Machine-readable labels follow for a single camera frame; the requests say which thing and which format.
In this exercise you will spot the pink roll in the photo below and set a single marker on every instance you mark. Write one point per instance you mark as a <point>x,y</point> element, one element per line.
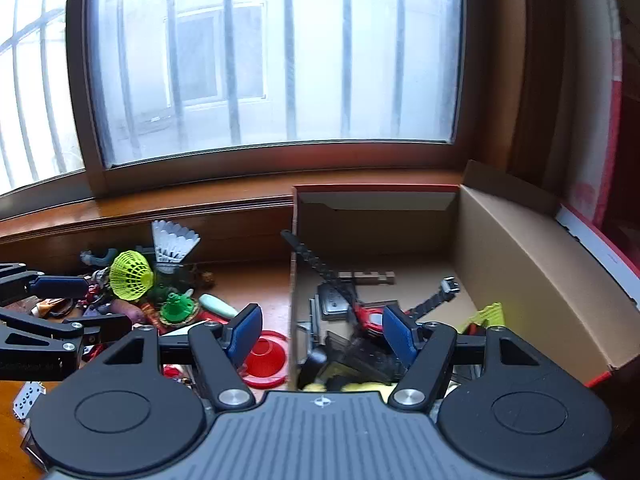
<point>127,311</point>

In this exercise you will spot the notched wooden block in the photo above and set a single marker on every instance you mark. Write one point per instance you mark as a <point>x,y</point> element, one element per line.
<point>367,277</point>

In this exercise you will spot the red glitter tube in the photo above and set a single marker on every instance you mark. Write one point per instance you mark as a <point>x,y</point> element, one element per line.
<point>150,313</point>

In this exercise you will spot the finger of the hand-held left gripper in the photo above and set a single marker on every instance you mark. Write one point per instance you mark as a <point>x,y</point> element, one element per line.
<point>112,327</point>
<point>55,286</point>

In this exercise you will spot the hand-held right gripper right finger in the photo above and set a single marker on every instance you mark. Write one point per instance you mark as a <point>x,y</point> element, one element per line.
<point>400,332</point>

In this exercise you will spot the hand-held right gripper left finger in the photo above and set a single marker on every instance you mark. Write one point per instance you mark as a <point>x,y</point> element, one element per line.
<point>245,332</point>

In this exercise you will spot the red plastic funnel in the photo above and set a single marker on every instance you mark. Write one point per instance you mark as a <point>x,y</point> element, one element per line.
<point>267,355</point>

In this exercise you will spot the red white cloth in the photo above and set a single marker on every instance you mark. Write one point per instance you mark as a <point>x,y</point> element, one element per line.
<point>600,110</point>

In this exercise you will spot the red cardboard box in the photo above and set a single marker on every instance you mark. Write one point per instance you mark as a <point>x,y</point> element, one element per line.
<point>525,270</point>

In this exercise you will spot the red watch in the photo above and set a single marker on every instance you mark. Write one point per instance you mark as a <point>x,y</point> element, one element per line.
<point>370,320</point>

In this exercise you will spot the yellow-green plastic shuttlecock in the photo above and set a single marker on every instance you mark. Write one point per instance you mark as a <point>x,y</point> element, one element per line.
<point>130,275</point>

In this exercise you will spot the green spinning top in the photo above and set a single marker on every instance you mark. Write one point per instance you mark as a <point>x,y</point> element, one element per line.
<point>177,307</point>

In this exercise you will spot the wooden window sill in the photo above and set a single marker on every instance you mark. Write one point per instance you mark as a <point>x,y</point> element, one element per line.
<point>200,205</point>

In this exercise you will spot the yellow toy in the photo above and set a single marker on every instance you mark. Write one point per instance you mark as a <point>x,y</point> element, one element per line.
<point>345,388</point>

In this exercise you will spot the yellow-green mesh piece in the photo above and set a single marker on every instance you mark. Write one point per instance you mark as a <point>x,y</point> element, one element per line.
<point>487,316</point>

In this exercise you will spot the grey perforated plate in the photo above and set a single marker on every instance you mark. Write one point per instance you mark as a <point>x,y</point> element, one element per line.
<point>30,399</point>

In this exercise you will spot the window with metal frame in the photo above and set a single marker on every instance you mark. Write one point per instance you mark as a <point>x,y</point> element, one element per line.
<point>275,60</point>

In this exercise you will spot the clean white feather shuttlecock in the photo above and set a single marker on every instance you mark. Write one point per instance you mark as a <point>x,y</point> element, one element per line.
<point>172,242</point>

